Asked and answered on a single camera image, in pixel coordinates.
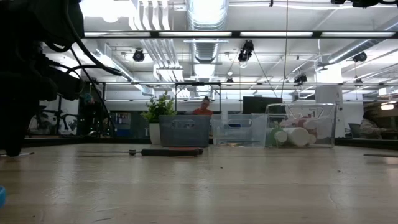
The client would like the green paint bottle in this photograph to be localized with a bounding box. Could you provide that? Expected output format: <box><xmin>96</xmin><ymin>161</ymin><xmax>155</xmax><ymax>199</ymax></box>
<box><xmin>264</xmin><ymin>126</ymin><xmax>288</xmax><ymax>147</ymax></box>

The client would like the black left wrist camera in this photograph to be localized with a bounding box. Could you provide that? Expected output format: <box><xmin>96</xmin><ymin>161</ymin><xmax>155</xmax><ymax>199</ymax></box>
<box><xmin>46</xmin><ymin>67</ymin><xmax>84</xmax><ymax>101</ymax></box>

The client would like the black computer monitor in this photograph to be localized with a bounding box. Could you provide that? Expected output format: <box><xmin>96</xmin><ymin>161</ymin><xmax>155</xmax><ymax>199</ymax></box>
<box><xmin>242</xmin><ymin>96</ymin><xmax>284</xmax><ymax>116</ymax></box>

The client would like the grey plastic bin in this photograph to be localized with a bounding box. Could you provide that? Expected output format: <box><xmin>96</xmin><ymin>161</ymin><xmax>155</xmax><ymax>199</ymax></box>
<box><xmin>158</xmin><ymin>114</ymin><xmax>211</xmax><ymax>148</ymax></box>

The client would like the green potted plant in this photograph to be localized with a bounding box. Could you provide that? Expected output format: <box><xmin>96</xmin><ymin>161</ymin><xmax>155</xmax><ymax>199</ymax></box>
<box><xmin>141</xmin><ymin>91</ymin><xmax>178</xmax><ymax>146</ymax></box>

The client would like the thin black cable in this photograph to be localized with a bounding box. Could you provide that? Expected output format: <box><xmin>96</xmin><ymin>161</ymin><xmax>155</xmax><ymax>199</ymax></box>
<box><xmin>70</xmin><ymin>46</ymin><xmax>109</xmax><ymax>128</ymax></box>

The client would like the pink paint bottle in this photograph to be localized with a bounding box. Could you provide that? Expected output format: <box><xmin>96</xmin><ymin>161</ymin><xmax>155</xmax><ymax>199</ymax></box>
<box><xmin>279</xmin><ymin>116</ymin><xmax>318</xmax><ymax>146</ymax></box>

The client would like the tall clear plastic bin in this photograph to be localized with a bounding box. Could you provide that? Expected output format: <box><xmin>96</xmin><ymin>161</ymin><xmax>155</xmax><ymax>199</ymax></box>
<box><xmin>263</xmin><ymin>103</ymin><xmax>338</xmax><ymax>149</ymax></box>

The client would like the small clear plastic bin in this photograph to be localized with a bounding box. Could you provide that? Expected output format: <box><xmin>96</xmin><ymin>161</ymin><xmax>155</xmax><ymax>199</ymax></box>
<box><xmin>211</xmin><ymin>113</ymin><xmax>268</xmax><ymax>148</ymax></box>

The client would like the black overhead camera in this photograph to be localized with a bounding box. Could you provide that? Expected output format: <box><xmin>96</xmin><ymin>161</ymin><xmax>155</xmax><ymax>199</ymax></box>
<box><xmin>238</xmin><ymin>39</ymin><xmax>255</xmax><ymax>68</ymax></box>

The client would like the thick black camera cable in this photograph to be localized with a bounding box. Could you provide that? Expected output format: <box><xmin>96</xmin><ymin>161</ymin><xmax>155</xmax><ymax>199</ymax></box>
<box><xmin>61</xmin><ymin>0</ymin><xmax>124</xmax><ymax>77</ymax></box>

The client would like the overhead light bar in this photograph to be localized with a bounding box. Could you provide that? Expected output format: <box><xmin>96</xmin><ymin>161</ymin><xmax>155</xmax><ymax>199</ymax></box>
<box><xmin>83</xmin><ymin>30</ymin><xmax>398</xmax><ymax>39</ymax></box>

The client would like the white paint bottle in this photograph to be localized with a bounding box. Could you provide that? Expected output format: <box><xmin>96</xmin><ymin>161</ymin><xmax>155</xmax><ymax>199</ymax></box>
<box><xmin>281</xmin><ymin>126</ymin><xmax>312</xmax><ymax>147</ymax></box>

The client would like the silver ventilation duct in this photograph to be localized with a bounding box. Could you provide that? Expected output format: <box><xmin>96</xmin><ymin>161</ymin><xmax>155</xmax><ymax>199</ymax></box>
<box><xmin>185</xmin><ymin>0</ymin><xmax>230</xmax><ymax>64</ymax></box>

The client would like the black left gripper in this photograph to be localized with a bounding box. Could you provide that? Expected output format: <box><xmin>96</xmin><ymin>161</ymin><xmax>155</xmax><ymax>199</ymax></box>
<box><xmin>0</xmin><ymin>43</ymin><xmax>58</xmax><ymax>157</ymax></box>

